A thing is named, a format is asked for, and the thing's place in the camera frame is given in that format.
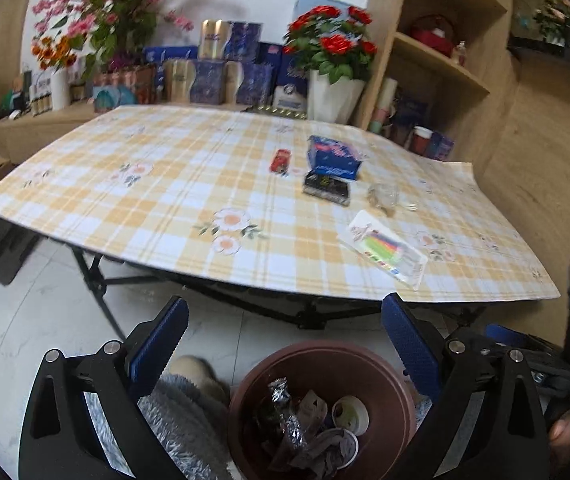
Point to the white cylinder vase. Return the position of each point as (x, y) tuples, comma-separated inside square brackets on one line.
[(60, 90)]

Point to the pack of coloured markers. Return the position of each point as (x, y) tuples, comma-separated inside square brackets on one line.
[(390, 250)]

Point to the teal round box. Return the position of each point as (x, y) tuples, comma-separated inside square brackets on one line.
[(112, 97)]

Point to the black folding table frame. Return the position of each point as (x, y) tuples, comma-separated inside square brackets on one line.
[(245, 300)]

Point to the pink blossom plant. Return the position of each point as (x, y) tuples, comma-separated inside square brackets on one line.
[(115, 5)]

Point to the small red packet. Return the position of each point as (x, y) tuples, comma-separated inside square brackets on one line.
[(280, 160)]

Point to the purple box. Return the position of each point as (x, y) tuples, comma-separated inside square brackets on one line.
[(442, 147)]

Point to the stack of paper cups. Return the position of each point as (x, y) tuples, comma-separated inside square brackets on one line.
[(382, 105)]

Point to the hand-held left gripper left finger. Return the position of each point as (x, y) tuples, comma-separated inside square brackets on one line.
[(160, 340)]

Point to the row of blue gift boxes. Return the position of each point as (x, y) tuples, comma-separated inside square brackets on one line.
[(210, 80)]

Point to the black gold flat box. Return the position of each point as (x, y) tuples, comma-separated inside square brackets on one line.
[(280, 111)]

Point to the row of small bottles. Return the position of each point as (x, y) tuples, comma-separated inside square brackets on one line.
[(40, 100)]

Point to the brown crumpled wrapper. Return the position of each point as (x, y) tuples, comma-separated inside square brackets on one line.
[(311, 405)]

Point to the brown round bin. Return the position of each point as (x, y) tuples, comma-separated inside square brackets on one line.
[(380, 385)]

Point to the white flower wrap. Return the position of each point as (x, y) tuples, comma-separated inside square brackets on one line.
[(335, 97)]

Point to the grey fleece clothing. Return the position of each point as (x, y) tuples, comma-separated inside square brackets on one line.
[(180, 430)]

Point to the red rose bouquet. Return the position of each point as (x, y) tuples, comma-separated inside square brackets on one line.
[(330, 42)]

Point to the wooden shelf unit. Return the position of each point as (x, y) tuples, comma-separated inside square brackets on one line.
[(390, 10)]

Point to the table with checkered yellow cloth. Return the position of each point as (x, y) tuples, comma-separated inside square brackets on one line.
[(165, 185)]

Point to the glass cup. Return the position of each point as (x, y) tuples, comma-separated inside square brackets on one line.
[(384, 197)]

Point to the crumpled foil wrapper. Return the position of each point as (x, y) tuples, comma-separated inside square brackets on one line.
[(281, 391)]

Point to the beige fluffy slipper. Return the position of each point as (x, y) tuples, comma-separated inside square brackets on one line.
[(200, 370)]

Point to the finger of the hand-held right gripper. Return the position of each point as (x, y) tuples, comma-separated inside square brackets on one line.
[(505, 334)]

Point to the orange flowers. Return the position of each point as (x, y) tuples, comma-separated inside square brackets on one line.
[(55, 52)]

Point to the paper cup with purple inside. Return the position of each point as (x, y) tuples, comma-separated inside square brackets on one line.
[(342, 446)]

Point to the white paper cup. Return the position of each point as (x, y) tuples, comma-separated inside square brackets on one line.
[(350, 412)]

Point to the light blue board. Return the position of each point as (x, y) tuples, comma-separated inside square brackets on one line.
[(310, 2)]

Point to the blue box with pink print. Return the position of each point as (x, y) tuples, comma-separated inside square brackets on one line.
[(332, 157)]

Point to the dark sideboard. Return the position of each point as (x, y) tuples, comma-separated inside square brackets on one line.
[(555, 55)]

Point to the red cup with white lid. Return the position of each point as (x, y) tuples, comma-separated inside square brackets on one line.
[(421, 141)]

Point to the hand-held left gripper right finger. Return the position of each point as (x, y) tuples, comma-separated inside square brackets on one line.
[(410, 340)]

